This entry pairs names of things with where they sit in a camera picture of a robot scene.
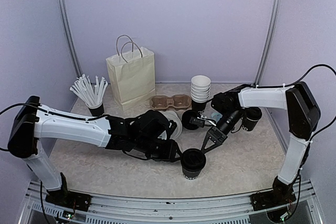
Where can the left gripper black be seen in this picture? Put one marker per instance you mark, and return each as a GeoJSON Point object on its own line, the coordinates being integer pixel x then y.
{"type": "Point", "coordinates": [169, 156]}

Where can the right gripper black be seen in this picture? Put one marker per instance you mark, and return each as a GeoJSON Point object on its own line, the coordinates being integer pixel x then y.
{"type": "Point", "coordinates": [223, 136]}

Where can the black paper coffee cup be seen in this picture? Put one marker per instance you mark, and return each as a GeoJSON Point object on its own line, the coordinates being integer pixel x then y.
{"type": "Point", "coordinates": [191, 174]}
{"type": "Point", "coordinates": [248, 124]}

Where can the brown cardboard cup carrier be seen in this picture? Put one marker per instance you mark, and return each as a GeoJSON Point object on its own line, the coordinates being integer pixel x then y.
{"type": "Point", "coordinates": [177, 102]}

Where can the cream paper bag with handles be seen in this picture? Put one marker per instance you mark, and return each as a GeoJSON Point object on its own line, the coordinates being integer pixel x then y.
{"type": "Point", "coordinates": [132, 75]}

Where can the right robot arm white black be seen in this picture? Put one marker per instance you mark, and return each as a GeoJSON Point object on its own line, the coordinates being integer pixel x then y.
{"type": "Point", "coordinates": [295, 98]}

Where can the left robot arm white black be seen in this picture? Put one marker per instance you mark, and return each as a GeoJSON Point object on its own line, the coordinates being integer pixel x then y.
{"type": "Point", "coordinates": [148, 133]}

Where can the light blue ceramic mug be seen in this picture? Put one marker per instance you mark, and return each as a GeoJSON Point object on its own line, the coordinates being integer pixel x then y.
{"type": "Point", "coordinates": [216, 116]}

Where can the stack of black lids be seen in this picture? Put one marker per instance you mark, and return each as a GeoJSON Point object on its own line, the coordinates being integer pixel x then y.
{"type": "Point", "coordinates": [186, 119]}

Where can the grey spiral pattern plate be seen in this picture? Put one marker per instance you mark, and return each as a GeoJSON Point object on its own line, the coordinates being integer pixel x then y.
{"type": "Point", "coordinates": [173, 116]}

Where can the stack of paper cups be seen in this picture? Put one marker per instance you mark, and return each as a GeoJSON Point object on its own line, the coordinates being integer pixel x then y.
{"type": "Point", "coordinates": [200, 91]}

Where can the cup of white straws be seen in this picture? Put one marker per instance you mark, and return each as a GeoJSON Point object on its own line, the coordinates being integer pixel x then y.
{"type": "Point", "coordinates": [91, 93]}

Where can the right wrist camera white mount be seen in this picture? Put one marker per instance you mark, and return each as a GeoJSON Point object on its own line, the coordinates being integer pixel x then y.
{"type": "Point", "coordinates": [202, 122]}

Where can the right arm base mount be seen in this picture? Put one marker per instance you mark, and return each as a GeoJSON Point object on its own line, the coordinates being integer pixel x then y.
{"type": "Point", "coordinates": [268, 199]}

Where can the aluminium front rail frame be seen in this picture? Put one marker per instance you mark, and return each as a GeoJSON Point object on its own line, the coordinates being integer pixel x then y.
{"type": "Point", "coordinates": [238, 208]}

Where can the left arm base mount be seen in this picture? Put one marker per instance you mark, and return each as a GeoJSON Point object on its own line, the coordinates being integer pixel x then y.
{"type": "Point", "coordinates": [69, 199]}

